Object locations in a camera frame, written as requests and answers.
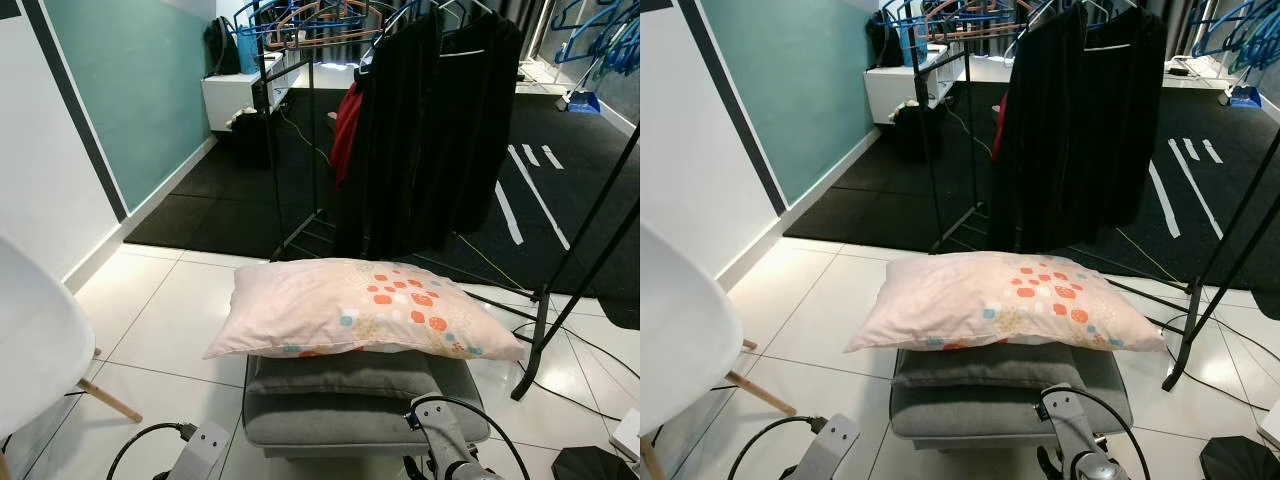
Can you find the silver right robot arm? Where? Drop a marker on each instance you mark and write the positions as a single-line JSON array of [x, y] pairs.
[[1078, 430], [447, 440]]

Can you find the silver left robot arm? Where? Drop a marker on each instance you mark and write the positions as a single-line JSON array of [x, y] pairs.
[[828, 448], [200, 450]]

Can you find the white plastic chair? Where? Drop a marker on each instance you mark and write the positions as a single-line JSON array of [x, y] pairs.
[[680, 330], [35, 340]]

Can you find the pink patterned pillow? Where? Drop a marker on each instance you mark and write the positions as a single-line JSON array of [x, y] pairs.
[[975, 298], [330, 305]]

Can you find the black metal stand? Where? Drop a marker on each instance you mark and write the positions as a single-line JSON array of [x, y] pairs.
[[1195, 310], [545, 315]]

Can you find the blue dustpan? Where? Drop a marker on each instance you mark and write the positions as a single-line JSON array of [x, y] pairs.
[[1246, 98], [584, 102]]

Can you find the short black hanging garment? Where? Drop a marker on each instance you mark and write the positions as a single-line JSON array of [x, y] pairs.
[[480, 130], [1125, 130]]

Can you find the white box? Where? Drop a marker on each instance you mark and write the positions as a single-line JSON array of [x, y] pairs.
[[1270, 425], [628, 435]]

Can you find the blue clothes hanger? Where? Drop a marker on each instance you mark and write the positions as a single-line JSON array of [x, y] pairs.
[[590, 35], [915, 20], [1235, 30], [262, 18]]

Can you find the black round base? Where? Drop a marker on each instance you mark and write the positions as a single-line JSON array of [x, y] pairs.
[[1240, 460], [590, 466]]

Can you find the long black hanging garment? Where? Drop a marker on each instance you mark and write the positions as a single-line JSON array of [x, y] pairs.
[[395, 150], [1045, 150]]

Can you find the white low cabinet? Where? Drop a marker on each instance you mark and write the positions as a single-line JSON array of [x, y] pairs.
[[890, 95], [228, 100]]

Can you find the black floor bag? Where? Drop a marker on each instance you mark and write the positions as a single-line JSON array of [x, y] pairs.
[[912, 132], [250, 140]]

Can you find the red hanging garment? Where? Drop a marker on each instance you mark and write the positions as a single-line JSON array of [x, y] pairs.
[[999, 125], [346, 130]]

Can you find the black backpack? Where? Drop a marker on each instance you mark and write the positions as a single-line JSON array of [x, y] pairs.
[[884, 42], [222, 45]]

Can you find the grey seat cushion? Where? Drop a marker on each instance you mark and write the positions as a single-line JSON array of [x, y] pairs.
[[985, 366], [340, 375]]

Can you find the black metal clothes rack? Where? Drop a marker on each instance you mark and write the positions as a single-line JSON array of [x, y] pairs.
[[972, 150], [313, 150]]

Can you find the grey upholstered stool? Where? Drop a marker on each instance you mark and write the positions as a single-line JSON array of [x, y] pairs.
[[970, 415], [330, 425]]

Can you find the copper clothes hanger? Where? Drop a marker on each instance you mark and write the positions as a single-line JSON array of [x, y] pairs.
[[318, 22], [975, 22]]

